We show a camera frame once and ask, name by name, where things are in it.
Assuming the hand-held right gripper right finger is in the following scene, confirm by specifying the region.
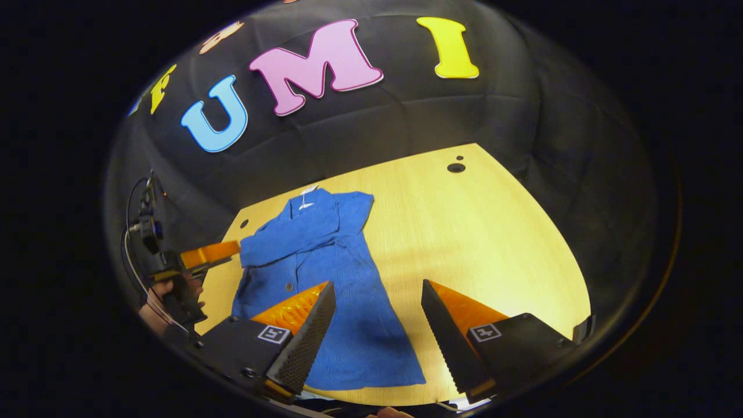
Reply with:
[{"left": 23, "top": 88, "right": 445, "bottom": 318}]
[{"left": 421, "top": 279, "right": 581, "bottom": 405}]

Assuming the black backdrop cloth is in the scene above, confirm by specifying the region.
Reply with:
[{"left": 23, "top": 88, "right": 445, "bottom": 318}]
[{"left": 104, "top": 0, "right": 659, "bottom": 349}]

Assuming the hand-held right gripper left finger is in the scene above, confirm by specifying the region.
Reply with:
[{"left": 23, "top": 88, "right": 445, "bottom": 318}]
[{"left": 194, "top": 280, "right": 337, "bottom": 405}]

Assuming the blue button shirt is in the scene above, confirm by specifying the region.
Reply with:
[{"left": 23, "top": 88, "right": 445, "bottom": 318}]
[{"left": 231, "top": 187, "right": 427, "bottom": 391}]

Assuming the thin grey cable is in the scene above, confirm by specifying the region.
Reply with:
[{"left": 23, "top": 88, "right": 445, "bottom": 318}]
[{"left": 121, "top": 176, "right": 193, "bottom": 336}]

